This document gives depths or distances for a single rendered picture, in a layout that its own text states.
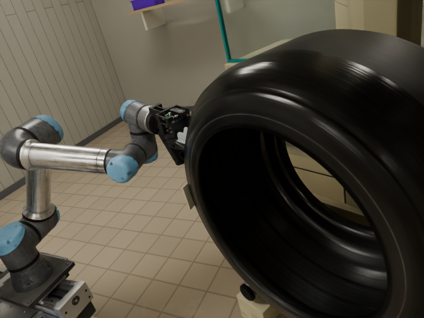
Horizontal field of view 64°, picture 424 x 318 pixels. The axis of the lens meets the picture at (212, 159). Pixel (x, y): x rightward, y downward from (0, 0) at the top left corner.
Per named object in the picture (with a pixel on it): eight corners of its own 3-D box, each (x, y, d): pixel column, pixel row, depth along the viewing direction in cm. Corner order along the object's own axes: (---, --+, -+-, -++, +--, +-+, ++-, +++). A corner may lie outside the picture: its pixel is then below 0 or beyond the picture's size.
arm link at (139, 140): (126, 170, 104) (118, 137, 99) (141, 153, 114) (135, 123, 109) (150, 171, 102) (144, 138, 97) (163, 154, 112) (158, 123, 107)
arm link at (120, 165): (-27, 142, 98) (127, 156, 88) (1, 127, 107) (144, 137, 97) (-13, 176, 104) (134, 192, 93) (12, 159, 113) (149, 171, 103)
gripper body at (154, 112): (168, 120, 83) (141, 110, 91) (175, 149, 87) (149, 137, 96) (191, 108, 87) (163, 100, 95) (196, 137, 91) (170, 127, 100)
